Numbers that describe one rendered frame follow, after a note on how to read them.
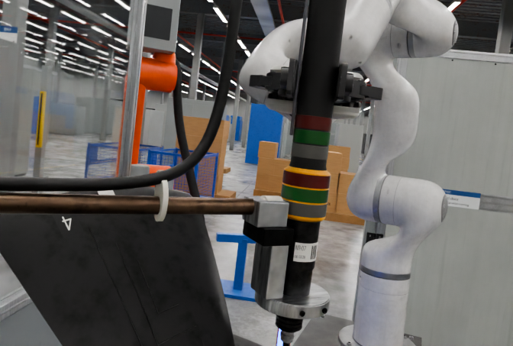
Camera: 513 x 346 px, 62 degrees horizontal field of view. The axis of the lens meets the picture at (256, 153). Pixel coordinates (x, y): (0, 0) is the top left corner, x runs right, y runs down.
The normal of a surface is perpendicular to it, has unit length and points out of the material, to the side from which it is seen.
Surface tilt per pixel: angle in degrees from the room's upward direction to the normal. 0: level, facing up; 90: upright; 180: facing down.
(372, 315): 90
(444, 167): 89
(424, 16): 82
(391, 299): 89
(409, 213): 95
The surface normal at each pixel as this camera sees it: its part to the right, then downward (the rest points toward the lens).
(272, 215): 0.47, 0.11
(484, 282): -0.11, 0.05
